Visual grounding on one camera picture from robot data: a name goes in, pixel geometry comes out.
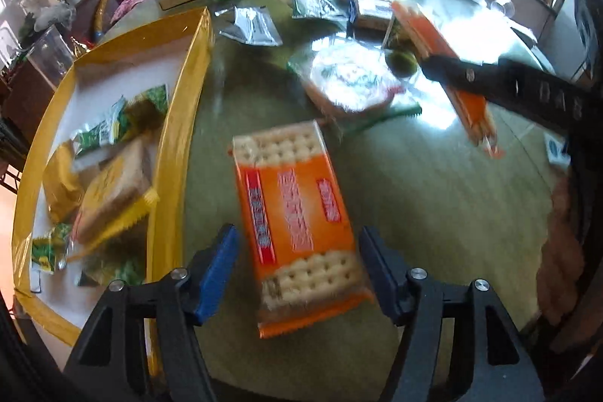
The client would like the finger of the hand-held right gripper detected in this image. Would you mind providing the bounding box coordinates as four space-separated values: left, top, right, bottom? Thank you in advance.
418 54 503 102

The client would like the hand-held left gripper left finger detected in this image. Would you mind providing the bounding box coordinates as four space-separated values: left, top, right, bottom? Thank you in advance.
63 223 241 402

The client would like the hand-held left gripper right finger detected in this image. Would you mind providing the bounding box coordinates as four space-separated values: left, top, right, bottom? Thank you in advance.
359 226 548 402

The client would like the orange cracker packet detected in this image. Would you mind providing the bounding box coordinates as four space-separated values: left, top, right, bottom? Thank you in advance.
228 119 376 341
390 1 506 160

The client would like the white box with yellow tape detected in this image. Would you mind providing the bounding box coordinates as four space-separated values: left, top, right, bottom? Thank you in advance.
10 6 214 379

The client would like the person's right hand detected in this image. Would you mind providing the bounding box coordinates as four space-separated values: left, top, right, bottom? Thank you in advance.
536 178 586 331

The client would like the small blue white card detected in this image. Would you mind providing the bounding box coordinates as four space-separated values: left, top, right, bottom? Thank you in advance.
543 133 572 170

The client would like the green round fruit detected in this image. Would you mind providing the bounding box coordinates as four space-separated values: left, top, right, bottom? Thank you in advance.
385 48 420 78

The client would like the dark green leaf packet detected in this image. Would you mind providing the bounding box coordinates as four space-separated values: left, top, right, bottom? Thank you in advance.
77 242 148 289

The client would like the blue edged bread packet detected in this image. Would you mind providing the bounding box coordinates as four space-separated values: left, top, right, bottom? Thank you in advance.
347 0 401 32

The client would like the round cake packet green edge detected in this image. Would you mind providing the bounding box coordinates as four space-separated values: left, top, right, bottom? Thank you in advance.
286 37 422 136

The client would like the yellow bread packet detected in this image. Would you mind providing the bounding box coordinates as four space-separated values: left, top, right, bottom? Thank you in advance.
70 136 161 246

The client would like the dark green snack packet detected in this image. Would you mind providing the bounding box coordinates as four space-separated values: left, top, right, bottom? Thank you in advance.
289 0 349 22

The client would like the small green yellow packet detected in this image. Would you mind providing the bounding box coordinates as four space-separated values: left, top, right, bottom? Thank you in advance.
29 222 74 275

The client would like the plain yellow snack packet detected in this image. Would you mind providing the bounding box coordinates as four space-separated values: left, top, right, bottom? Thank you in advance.
41 141 88 225

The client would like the green leaf print packet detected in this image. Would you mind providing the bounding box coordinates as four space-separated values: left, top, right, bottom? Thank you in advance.
125 83 170 130

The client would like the green and white snack packet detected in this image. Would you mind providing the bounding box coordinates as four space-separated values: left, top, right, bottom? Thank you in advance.
70 95 138 159

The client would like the silver foil packet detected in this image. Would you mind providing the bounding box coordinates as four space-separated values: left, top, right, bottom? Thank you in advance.
214 5 283 48

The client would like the pink cloth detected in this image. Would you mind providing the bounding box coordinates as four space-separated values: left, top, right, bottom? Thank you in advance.
113 0 156 19

